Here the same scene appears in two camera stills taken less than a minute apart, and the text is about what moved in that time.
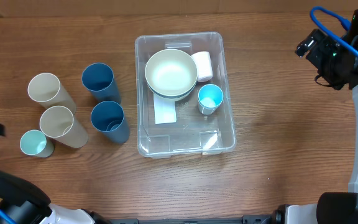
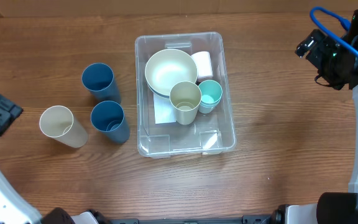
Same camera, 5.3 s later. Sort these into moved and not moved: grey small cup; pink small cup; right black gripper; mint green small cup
Moved: mint green small cup
Not moved: right black gripper; grey small cup; pink small cup
